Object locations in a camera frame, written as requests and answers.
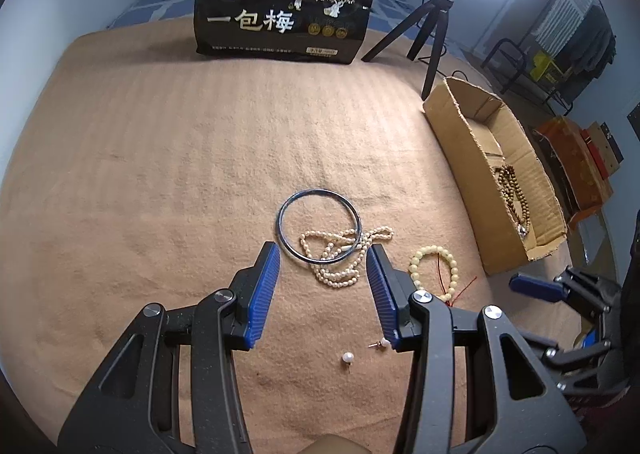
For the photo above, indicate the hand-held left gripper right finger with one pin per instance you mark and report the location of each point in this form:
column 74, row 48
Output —
column 382, row 299

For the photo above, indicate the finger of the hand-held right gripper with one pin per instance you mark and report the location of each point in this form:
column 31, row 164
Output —
column 535, row 287
column 567, row 359

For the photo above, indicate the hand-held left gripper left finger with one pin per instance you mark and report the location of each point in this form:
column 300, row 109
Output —
column 262, row 294

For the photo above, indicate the dark blue bangle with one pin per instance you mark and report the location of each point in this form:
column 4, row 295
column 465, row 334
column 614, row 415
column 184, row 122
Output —
column 280, row 234

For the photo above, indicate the brown cardboard box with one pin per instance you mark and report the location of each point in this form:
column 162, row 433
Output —
column 480, row 184

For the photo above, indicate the pearl stud earring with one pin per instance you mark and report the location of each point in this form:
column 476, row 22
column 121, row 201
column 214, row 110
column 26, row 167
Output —
column 346, row 358
column 384, row 344

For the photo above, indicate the yellow green box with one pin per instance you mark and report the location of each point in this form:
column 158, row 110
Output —
column 546, row 67

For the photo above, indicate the black metal chair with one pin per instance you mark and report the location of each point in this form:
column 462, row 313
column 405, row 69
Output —
column 515, row 52

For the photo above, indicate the grey hanging clothes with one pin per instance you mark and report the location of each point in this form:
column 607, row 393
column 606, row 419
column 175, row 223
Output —
column 595, row 44

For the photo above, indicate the black snack bag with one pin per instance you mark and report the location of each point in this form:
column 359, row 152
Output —
column 250, row 24

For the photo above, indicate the black tripod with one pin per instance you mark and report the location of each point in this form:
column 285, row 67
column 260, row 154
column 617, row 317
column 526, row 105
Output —
column 436, row 19

